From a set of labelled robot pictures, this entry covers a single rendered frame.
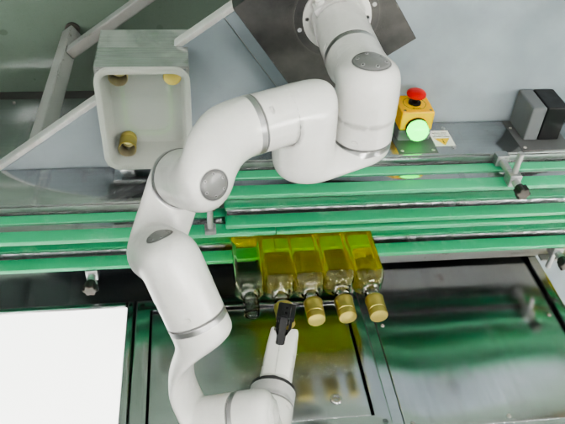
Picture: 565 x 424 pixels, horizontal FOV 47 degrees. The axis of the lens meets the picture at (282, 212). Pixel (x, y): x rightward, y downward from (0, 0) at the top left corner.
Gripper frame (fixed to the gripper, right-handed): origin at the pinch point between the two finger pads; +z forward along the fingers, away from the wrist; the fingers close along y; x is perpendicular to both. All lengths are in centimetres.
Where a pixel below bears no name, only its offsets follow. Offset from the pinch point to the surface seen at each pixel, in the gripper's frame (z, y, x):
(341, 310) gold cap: 2.8, 1.6, -9.8
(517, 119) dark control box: 49, 19, -43
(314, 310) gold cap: 1.7, 1.7, -4.9
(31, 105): 82, -16, 88
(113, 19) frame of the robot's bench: 83, 14, 59
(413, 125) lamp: 37.6, 21.0, -19.6
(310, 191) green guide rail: 20.8, 13.8, -1.1
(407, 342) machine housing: 12.3, -15.7, -25.1
